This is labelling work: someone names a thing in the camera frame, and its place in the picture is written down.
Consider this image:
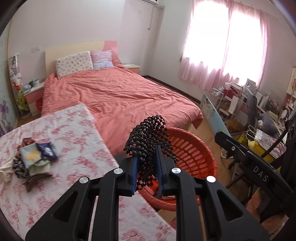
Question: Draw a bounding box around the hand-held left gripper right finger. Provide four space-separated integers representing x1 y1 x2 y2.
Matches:
155 145 270 241

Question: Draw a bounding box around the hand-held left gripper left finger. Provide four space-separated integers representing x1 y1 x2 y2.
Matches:
25 155 139 241

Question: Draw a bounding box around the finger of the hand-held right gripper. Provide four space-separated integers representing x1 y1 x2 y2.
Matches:
215 132 249 163

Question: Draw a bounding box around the orange plastic laundry basket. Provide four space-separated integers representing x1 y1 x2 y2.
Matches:
139 127 218 211

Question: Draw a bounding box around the black foam net sleeve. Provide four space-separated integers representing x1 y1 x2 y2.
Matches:
124 115 179 193

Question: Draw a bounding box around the dark blue snack packet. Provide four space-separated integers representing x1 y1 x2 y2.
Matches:
37 142 58 159

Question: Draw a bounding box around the light green cloth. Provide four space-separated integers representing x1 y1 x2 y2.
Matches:
29 160 50 176

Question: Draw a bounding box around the brown curved hair clip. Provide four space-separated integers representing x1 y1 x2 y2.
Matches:
23 173 53 193

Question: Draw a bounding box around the pale packet with yellow print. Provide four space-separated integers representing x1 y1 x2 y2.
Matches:
20 144 43 167

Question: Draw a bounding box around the black patterned cloth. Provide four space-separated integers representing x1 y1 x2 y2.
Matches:
13 158 29 179

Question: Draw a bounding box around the white tissue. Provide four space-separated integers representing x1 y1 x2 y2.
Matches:
0 160 14 183

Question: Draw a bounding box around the person's right hand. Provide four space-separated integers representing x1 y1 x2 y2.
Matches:
246 187 287 232

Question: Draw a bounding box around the yellow cushion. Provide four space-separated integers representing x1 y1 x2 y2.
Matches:
248 140 278 160

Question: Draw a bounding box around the light blue painted board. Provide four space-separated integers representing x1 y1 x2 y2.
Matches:
201 93 232 137

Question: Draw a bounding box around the printed shopping bag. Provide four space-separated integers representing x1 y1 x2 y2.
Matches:
246 130 285 158

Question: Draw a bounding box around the grey office chair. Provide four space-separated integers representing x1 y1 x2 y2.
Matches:
246 90 259 127

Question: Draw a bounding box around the grey cloth bundle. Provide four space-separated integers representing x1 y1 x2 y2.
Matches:
257 112 279 135

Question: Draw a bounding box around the pink floral tablecloth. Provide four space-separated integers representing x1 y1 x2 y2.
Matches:
0 104 183 241

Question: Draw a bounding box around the pink sheer curtain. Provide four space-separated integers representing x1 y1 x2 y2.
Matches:
178 0 234 87
222 5 271 93

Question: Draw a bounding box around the salmon pink duvet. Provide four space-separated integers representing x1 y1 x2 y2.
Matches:
42 67 204 157

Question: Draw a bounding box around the pink white nightstand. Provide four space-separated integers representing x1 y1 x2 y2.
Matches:
122 63 141 75
24 82 45 116

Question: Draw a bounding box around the pink striped pillow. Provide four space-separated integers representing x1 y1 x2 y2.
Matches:
90 50 114 70

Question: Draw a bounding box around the floral print pillow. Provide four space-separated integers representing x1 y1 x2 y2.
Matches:
55 51 93 79

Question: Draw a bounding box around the green yellow plush toy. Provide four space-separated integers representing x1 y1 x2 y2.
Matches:
17 89 29 116

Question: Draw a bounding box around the wooden bed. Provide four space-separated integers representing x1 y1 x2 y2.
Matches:
41 40 204 158

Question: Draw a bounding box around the flower print wardrobe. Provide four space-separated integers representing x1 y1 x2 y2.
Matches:
0 30 19 137

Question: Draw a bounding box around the white wire rack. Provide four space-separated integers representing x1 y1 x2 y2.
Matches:
209 87 226 109

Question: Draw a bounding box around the air conditioner hose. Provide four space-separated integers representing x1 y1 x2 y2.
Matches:
148 6 155 30

